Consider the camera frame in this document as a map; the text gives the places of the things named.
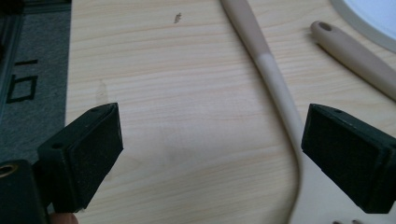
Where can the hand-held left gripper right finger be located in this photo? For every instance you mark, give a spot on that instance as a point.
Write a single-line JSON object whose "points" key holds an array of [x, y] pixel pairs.
{"points": [[351, 158]]}

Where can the white utensil rack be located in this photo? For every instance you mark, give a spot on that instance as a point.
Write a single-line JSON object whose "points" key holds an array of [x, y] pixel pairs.
{"points": [[373, 18]]}

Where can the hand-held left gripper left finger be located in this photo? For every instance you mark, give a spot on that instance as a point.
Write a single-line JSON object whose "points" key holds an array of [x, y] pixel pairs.
{"points": [[84, 155]]}

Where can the black tape square outline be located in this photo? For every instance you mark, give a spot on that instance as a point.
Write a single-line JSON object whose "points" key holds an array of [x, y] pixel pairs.
{"points": [[18, 100]]}

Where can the beige solid spatula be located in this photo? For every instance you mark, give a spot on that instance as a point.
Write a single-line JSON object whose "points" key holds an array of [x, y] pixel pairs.
{"points": [[351, 56]]}

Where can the black tape strip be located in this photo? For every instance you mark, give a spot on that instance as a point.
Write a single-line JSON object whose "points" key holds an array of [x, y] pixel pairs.
{"points": [[26, 62]]}

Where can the beige slotted spatula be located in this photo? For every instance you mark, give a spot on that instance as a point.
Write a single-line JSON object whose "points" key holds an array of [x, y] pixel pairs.
{"points": [[274, 77]]}

